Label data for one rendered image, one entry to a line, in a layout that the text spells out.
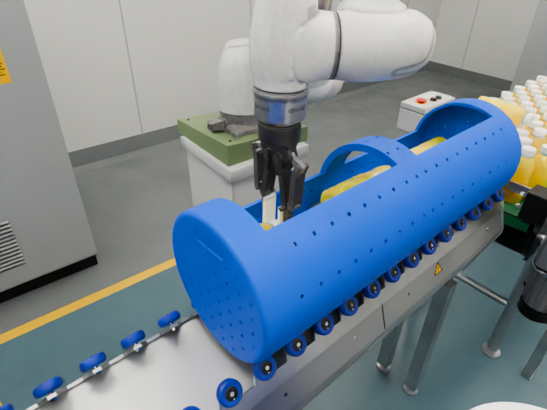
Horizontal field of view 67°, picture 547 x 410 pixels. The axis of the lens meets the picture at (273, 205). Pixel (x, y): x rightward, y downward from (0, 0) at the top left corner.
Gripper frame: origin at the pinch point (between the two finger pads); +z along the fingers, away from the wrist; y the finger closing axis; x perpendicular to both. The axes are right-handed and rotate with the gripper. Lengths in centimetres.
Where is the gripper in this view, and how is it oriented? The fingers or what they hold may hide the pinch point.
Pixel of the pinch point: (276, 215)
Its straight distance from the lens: 81.7
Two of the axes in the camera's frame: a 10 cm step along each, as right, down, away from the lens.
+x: 7.6, -3.4, 5.6
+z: -0.2, 8.4, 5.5
